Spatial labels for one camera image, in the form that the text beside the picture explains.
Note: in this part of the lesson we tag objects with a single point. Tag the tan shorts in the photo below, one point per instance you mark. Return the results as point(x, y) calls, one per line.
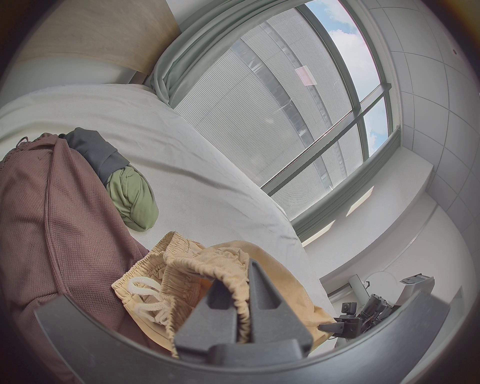
point(277, 277)

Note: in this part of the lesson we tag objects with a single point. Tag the bed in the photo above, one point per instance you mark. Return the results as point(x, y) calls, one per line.
point(206, 157)

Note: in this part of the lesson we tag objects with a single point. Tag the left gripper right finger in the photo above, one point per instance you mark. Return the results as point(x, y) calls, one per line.
point(273, 318)

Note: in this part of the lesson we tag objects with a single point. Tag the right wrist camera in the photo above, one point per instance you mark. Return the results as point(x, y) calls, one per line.
point(348, 308)

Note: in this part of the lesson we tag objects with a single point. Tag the brown shorts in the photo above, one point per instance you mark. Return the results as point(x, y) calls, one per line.
point(56, 225)

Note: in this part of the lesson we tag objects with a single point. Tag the window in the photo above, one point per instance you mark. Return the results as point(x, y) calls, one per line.
point(262, 93)

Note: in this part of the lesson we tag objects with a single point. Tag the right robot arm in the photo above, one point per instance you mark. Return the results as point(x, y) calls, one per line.
point(375, 305)

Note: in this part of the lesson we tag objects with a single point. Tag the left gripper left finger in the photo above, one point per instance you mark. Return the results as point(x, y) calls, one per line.
point(210, 322)

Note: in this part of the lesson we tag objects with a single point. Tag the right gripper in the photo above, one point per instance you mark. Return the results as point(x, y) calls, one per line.
point(350, 328)

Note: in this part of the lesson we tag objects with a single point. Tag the black garment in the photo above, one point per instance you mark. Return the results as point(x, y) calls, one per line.
point(93, 150)

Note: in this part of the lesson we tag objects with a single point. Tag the green garment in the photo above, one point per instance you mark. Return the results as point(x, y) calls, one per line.
point(135, 198)

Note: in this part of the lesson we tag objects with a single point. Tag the grey-green curtain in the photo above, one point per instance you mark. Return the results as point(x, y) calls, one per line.
point(195, 48)

